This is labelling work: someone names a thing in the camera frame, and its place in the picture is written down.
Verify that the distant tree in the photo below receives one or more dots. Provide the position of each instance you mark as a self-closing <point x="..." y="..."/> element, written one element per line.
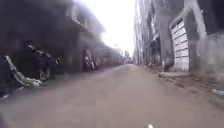
<point x="127" y="55"/>

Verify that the parked motorcycle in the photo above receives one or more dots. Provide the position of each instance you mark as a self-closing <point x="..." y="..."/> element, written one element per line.
<point x="43" y="65"/>
<point x="89" y="61"/>

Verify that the grey-brown dusty road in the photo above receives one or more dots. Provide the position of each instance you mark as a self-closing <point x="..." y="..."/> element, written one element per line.
<point x="123" y="100"/>

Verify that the dark sooty building row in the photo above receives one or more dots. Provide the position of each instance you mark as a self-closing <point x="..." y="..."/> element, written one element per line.
<point x="63" y="33"/>

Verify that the grey building with pale shutter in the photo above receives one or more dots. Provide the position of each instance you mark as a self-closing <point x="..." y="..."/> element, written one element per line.
<point x="180" y="40"/>

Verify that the robot's own part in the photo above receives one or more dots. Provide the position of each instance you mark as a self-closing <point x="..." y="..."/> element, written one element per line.
<point x="150" y="126"/>

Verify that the littered dirt verge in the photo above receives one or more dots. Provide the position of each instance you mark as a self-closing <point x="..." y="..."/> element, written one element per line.
<point x="193" y="83"/>

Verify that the pale debris pile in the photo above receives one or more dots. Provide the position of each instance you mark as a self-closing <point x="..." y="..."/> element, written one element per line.
<point x="23" y="79"/>

